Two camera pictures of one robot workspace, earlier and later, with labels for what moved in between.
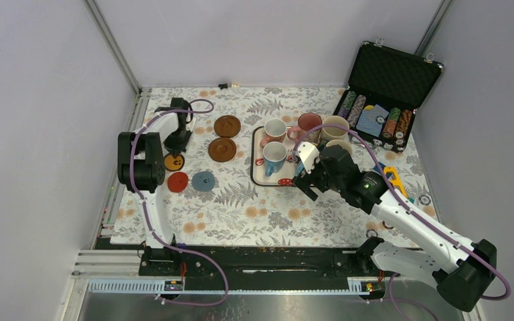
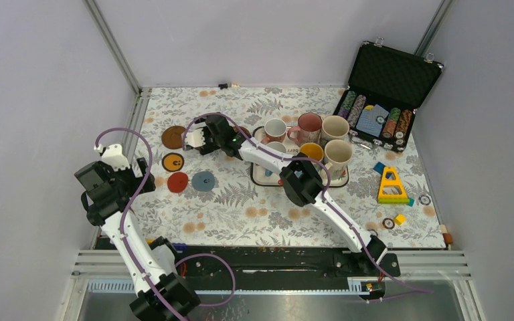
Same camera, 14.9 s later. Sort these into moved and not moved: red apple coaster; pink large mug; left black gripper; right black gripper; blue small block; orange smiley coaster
Moved: left black gripper; right black gripper
Not moved: orange smiley coaster; blue small block; red apple coaster; pink large mug
